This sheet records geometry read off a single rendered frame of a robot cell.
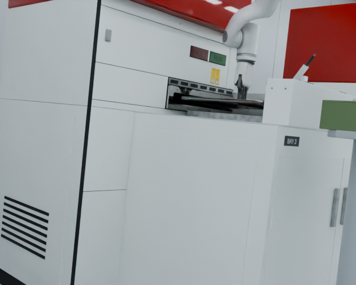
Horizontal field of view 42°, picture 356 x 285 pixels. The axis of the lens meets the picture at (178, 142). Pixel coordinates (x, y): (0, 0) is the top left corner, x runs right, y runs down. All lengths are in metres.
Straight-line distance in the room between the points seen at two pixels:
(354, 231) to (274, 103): 0.43
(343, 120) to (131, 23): 0.86
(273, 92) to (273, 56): 3.88
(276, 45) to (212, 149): 3.94
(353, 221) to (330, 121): 0.28
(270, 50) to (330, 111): 3.96
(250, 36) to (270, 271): 0.97
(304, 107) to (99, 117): 0.70
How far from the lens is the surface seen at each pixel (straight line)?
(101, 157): 1.68
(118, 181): 1.75
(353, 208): 1.36
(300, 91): 1.45
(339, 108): 1.33
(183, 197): 1.57
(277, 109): 1.43
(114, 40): 1.70
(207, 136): 1.50
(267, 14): 1.92
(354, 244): 1.37
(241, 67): 1.94
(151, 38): 1.82
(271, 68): 5.29
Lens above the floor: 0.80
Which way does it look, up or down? 3 degrees down
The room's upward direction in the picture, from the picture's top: 6 degrees clockwise
